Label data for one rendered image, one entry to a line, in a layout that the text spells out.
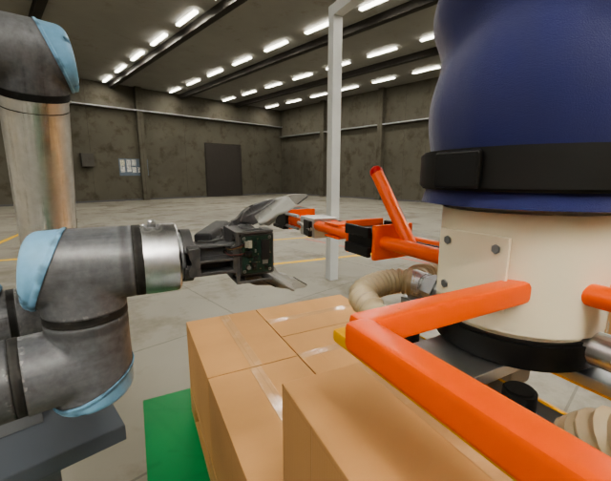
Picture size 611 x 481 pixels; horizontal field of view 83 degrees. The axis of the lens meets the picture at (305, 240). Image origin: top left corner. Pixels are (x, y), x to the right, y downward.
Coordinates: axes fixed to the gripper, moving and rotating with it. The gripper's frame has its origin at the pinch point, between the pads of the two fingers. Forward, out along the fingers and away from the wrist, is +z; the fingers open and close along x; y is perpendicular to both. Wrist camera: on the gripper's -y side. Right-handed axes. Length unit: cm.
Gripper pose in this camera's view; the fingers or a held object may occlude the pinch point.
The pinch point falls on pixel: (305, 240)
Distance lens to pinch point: 57.2
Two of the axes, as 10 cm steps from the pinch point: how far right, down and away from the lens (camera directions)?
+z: 8.9, -0.8, 4.5
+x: 0.1, -9.8, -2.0
